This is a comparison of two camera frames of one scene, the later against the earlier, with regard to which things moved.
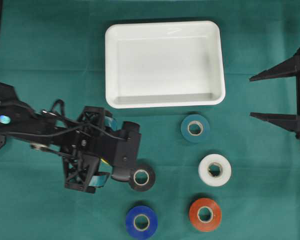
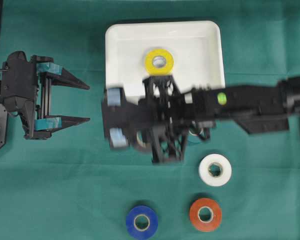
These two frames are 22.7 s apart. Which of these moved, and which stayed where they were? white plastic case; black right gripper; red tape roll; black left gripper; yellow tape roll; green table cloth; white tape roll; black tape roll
Moved: yellow tape roll; black left gripper; black tape roll; black right gripper
Stayed: red tape roll; white tape roll; green table cloth; white plastic case
